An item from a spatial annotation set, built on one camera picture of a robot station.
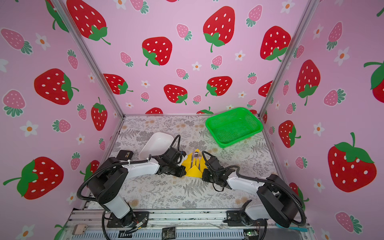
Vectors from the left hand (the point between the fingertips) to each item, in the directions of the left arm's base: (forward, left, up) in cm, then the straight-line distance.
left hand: (186, 173), depth 89 cm
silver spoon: (+12, -5, +1) cm, 13 cm away
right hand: (-2, -9, +1) cm, 9 cm away
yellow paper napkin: (+6, -5, 0) cm, 8 cm away
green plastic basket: (+38, -33, -1) cm, 50 cm away
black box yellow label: (+11, +41, +1) cm, 43 cm away
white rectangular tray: (+20, +23, -1) cm, 31 cm away
